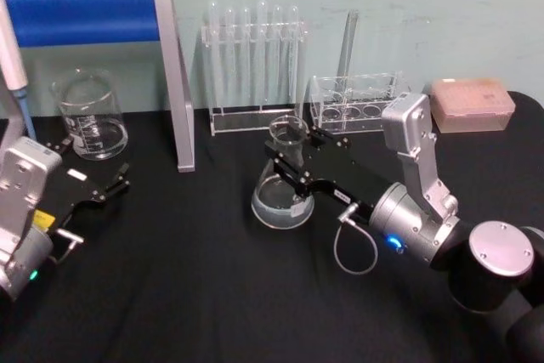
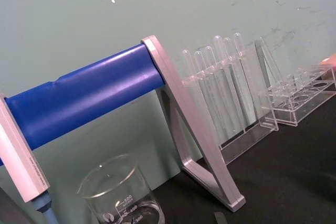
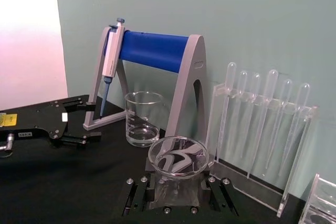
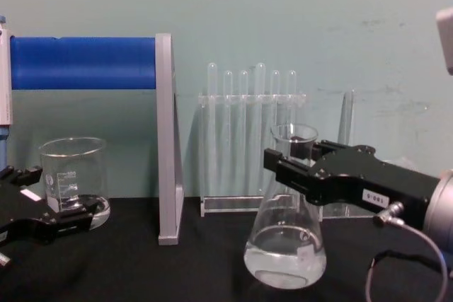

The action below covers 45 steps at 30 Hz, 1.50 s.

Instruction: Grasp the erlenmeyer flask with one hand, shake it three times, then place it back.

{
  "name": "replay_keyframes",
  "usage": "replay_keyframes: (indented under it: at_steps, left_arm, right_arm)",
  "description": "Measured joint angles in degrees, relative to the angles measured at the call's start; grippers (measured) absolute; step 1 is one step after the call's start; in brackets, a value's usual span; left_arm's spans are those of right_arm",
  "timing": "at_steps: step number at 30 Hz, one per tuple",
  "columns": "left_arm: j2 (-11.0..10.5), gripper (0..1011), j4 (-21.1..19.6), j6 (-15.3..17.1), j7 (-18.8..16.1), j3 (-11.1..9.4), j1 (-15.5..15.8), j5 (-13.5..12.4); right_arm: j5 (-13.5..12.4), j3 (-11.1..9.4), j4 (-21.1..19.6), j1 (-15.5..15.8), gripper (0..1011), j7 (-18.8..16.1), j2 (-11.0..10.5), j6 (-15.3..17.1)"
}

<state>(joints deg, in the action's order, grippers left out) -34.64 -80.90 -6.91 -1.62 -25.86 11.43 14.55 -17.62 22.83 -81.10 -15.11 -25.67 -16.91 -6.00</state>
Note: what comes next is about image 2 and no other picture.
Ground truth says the black table cloth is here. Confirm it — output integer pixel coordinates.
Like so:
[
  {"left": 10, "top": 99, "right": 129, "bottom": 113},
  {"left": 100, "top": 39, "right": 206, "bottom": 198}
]
[{"left": 146, "top": 85, "right": 336, "bottom": 224}]

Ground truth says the silver stand with blue bar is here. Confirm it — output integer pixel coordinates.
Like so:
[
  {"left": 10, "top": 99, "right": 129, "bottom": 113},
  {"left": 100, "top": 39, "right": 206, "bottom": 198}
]
[{"left": 0, "top": 35, "right": 247, "bottom": 212}]

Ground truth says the person's hand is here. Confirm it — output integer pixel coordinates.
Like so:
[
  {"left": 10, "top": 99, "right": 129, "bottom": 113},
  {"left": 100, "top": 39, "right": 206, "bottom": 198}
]
[{"left": 318, "top": 53, "right": 336, "bottom": 69}]

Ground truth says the clear glass test tube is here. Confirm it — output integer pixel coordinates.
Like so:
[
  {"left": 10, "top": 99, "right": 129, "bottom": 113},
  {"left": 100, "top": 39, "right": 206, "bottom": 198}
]
[{"left": 298, "top": 63, "right": 332, "bottom": 75}]

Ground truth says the clear glass beaker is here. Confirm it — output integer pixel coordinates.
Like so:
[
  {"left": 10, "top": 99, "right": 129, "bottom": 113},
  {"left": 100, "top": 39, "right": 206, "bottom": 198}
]
[{"left": 76, "top": 154, "right": 165, "bottom": 224}]

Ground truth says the clear acrylic pipette rack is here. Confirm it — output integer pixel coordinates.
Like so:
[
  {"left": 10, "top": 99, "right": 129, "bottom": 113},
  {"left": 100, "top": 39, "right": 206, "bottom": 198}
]
[{"left": 180, "top": 37, "right": 280, "bottom": 166}]

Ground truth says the clear acrylic test tube rack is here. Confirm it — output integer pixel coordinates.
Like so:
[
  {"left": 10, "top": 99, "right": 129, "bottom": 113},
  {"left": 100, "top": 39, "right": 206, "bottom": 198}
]
[{"left": 258, "top": 64, "right": 336, "bottom": 127}]

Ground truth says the small dark grey strip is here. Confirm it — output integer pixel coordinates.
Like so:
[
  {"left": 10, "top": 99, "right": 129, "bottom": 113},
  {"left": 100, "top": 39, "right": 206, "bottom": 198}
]
[{"left": 213, "top": 211, "right": 227, "bottom": 224}]

